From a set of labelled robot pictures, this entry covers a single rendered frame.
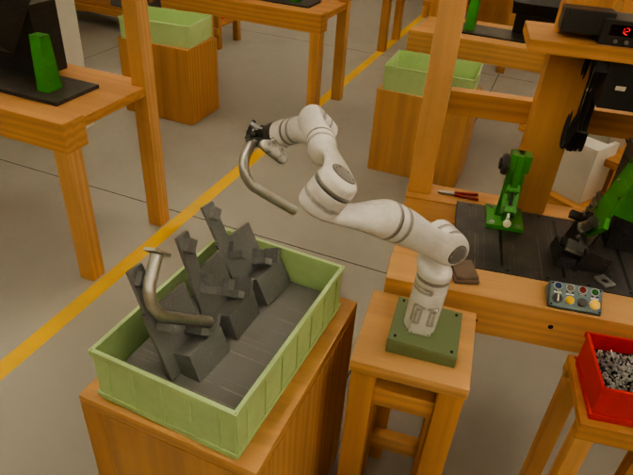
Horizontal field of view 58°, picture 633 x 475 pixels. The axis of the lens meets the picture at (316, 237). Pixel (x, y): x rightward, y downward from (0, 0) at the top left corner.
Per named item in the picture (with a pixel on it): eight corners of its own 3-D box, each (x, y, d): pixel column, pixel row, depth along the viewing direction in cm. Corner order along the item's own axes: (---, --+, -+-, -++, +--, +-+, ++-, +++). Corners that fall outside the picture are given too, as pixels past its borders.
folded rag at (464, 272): (447, 264, 186) (449, 257, 184) (472, 266, 186) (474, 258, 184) (453, 284, 177) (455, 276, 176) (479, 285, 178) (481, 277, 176)
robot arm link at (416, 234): (387, 248, 129) (367, 225, 136) (457, 273, 146) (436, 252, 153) (412, 215, 126) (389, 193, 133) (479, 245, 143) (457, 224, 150)
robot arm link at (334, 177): (317, 115, 132) (296, 142, 136) (329, 172, 111) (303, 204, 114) (348, 136, 136) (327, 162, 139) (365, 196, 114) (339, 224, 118)
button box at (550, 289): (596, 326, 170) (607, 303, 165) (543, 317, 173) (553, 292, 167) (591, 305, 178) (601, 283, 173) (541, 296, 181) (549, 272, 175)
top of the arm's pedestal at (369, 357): (466, 401, 151) (469, 390, 149) (348, 370, 158) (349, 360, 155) (474, 322, 177) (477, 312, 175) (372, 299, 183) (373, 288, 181)
